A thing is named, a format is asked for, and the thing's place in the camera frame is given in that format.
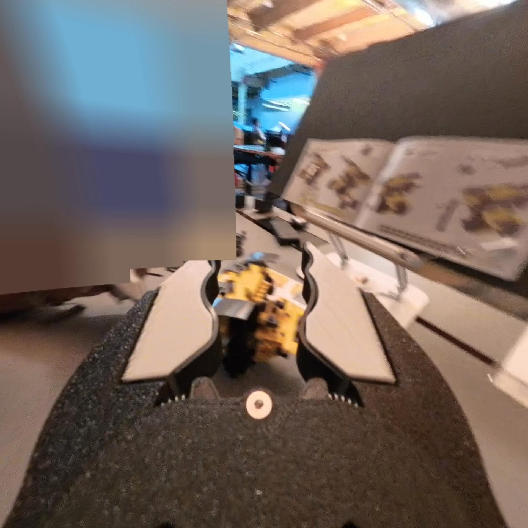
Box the yellow grey brick toy vehicle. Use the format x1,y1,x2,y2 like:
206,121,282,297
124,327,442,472
212,252,308,378

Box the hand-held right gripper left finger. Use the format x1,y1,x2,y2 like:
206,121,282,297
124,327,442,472
120,260,225,392

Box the black flat device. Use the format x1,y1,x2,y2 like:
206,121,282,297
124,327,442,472
258,216,308,248

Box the white book stand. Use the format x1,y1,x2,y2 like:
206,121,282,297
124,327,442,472
295,206,431,328

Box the printed white paper sheet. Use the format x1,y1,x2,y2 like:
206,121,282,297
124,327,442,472
491,330,528,409

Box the toy instruction booklet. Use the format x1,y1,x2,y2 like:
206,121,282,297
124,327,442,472
282,136,528,281

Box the dark grey partition board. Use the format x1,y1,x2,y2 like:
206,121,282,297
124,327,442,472
268,4,528,194

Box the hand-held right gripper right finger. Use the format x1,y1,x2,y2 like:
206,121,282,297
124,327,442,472
295,243,397,392

